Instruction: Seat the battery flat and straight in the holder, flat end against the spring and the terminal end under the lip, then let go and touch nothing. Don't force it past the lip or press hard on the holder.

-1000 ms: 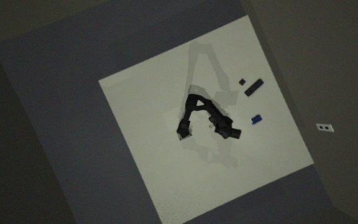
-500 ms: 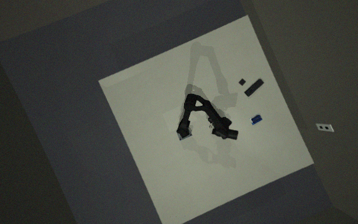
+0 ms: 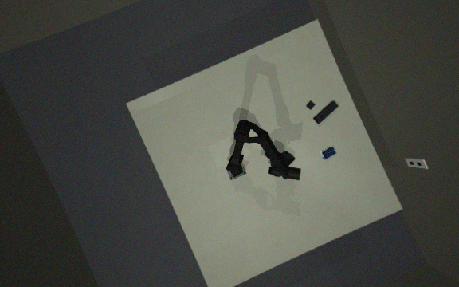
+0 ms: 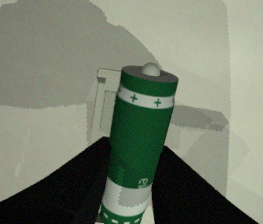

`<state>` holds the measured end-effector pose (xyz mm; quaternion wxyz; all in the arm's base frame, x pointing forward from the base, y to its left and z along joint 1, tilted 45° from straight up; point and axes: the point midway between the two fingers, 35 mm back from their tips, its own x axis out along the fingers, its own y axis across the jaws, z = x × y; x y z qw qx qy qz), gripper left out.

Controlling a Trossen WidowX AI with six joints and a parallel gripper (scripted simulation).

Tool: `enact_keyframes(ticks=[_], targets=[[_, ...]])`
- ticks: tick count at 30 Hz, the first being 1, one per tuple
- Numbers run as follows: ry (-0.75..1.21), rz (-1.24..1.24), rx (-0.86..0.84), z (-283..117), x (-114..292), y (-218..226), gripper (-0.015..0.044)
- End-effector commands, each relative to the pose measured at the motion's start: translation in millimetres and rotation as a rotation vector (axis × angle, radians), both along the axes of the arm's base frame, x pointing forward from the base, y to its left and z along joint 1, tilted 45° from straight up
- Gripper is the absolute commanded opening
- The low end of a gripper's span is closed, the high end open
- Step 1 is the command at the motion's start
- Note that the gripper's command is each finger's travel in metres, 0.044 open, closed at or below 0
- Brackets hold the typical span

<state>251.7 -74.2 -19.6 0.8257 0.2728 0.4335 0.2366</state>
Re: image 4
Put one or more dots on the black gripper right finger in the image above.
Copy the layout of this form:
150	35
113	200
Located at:
179	195

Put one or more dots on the green and white battery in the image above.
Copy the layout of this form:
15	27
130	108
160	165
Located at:
142	112

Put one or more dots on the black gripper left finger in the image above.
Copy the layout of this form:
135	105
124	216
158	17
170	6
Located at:
70	195

